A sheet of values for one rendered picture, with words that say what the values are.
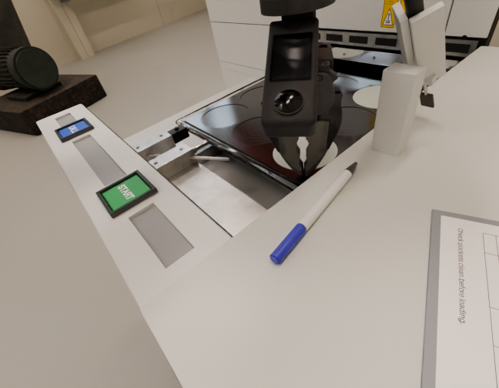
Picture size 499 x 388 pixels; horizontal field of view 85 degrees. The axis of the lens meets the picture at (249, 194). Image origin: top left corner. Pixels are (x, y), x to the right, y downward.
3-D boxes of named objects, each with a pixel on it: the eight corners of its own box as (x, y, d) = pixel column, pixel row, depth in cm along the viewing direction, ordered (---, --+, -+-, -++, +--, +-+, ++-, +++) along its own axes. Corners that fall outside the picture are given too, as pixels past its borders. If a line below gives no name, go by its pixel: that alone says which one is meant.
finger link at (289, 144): (304, 155, 42) (302, 98, 36) (303, 180, 38) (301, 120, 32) (283, 156, 43) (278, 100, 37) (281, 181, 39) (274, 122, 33)
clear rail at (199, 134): (181, 123, 60) (179, 117, 59) (317, 199, 36) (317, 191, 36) (175, 125, 60) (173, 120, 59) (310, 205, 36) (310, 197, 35)
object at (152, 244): (112, 155, 69) (81, 102, 60) (257, 308, 34) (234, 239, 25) (75, 174, 65) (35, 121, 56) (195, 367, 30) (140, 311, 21)
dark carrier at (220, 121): (293, 66, 73) (293, 64, 72) (432, 92, 51) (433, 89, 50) (184, 122, 59) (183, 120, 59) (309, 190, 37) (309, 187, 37)
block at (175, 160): (188, 155, 52) (182, 141, 50) (197, 161, 50) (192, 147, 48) (150, 175, 49) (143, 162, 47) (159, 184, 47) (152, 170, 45)
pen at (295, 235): (351, 158, 28) (268, 253, 21) (361, 160, 27) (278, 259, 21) (350, 165, 29) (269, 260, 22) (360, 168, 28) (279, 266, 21)
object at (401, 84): (393, 125, 33) (422, -12, 24) (428, 134, 30) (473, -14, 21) (364, 148, 30) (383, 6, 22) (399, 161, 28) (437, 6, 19)
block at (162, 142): (169, 142, 57) (163, 128, 55) (176, 146, 55) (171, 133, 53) (133, 160, 54) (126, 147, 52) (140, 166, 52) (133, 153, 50)
